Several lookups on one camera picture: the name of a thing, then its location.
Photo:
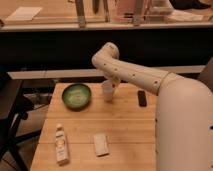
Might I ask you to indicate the white sponge block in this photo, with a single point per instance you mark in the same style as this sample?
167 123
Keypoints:
100 144

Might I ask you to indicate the white paper sheet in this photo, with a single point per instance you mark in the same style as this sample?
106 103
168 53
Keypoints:
24 14

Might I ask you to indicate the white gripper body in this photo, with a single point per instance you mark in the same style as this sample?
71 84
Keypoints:
115 80

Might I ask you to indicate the black chair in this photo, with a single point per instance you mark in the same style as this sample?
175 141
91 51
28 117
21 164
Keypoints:
14 107

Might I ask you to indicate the white lotion bottle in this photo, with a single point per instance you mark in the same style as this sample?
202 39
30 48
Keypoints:
62 153

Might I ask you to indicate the green ceramic bowl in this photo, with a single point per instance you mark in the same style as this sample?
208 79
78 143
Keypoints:
76 96

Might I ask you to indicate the white ceramic cup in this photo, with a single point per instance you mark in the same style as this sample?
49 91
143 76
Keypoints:
108 90

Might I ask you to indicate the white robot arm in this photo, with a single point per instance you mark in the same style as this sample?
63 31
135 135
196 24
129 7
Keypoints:
184 111

